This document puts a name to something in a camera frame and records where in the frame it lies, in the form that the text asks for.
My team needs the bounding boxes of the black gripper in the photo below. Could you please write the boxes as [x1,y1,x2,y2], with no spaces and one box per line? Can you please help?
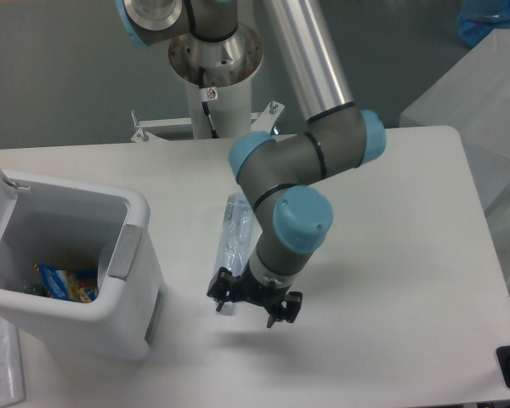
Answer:
[207,265,303,328]

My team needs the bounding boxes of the crushed clear plastic bottle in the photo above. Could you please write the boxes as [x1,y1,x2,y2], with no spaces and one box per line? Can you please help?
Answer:
[213,191,257,316]

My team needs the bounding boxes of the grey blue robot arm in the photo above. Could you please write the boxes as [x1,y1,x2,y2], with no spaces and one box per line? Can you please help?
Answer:
[116,1,386,324]

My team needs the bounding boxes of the white trash can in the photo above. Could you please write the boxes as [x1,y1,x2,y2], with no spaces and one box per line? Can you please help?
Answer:
[0,168,165,360]

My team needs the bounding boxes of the colourful snack packets in bin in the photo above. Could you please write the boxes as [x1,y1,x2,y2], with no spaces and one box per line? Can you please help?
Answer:
[24,263,99,303]

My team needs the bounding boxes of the clear plastic tray with paper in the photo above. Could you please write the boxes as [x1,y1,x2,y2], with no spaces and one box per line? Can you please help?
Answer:
[0,317,26,407]

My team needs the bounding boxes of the white side table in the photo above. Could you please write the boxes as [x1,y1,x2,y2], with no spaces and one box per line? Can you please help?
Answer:
[399,30,510,294]

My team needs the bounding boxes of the blue plastic bag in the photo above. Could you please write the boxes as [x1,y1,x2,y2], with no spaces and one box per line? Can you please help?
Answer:
[456,0,510,48]

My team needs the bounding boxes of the white pedestal base frame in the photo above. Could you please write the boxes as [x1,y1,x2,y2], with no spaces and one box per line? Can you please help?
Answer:
[130,100,286,143]

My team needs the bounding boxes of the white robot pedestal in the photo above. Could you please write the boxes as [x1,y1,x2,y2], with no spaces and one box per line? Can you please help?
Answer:
[168,23,263,139]

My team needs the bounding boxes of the black pedestal cable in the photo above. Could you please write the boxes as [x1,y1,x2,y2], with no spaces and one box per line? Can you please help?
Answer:
[198,65,220,139]

